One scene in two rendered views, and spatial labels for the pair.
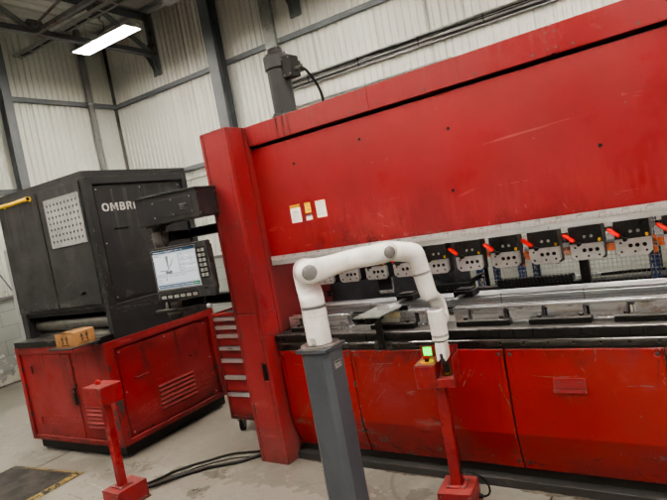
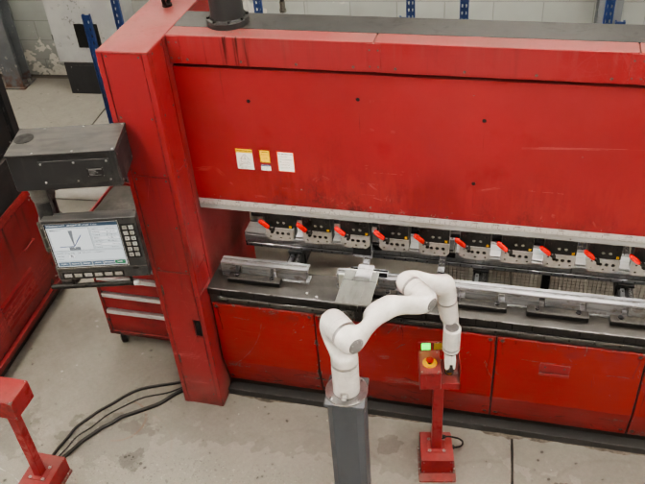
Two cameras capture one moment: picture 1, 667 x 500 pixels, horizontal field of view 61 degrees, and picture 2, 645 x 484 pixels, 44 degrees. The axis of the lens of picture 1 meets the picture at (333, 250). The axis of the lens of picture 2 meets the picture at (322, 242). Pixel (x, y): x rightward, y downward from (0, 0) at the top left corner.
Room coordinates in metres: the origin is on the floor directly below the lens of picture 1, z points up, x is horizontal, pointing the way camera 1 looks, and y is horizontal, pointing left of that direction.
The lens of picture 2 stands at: (0.47, 0.98, 3.68)
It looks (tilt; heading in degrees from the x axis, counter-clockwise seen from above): 38 degrees down; 341
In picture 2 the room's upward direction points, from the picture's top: 5 degrees counter-clockwise
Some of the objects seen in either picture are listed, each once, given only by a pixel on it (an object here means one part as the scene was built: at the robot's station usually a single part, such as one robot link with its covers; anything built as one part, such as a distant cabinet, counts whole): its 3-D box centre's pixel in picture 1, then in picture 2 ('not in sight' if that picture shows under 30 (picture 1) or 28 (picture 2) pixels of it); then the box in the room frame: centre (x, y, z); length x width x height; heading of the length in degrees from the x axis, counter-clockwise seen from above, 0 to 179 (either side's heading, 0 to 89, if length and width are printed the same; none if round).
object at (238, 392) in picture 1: (264, 364); (148, 270); (4.59, 0.73, 0.50); 0.50 x 0.50 x 1.00; 54
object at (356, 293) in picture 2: (377, 312); (357, 287); (3.31, -0.19, 1.00); 0.26 x 0.18 x 0.01; 144
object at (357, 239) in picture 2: (378, 265); (356, 229); (3.44, -0.25, 1.26); 0.15 x 0.09 x 0.17; 54
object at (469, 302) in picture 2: (483, 321); (476, 304); (3.02, -0.73, 0.89); 0.30 x 0.05 x 0.03; 54
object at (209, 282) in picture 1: (187, 270); (99, 242); (3.72, 0.97, 1.42); 0.45 x 0.12 x 0.36; 68
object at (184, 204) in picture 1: (186, 254); (87, 214); (3.82, 0.99, 1.53); 0.51 x 0.25 x 0.85; 68
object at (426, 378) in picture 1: (437, 366); (439, 365); (2.85, -0.42, 0.75); 0.20 x 0.16 x 0.18; 65
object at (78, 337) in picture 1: (72, 337); not in sight; (4.28, 2.07, 1.04); 0.30 x 0.26 x 0.12; 57
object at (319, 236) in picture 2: (351, 268); (318, 226); (3.56, -0.09, 1.26); 0.15 x 0.09 x 0.17; 54
